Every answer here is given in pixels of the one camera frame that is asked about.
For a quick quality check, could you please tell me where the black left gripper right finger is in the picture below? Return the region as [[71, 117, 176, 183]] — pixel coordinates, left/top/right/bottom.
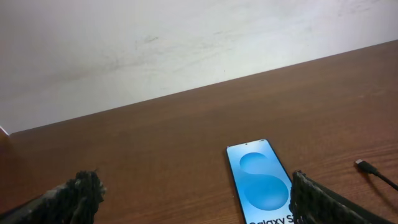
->
[[289, 170, 392, 224]]

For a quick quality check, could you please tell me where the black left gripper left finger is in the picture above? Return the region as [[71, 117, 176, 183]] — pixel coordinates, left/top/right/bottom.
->
[[1, 170, 106, 224]]

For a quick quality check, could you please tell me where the blue screen Galaxy smartphone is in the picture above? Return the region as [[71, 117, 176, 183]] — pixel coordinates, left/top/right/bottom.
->
[[226, 139, 294, 224]]

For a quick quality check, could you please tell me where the black USB charging cable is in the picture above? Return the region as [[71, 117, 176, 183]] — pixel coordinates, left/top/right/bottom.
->
[[354, 159, 398, 191]]

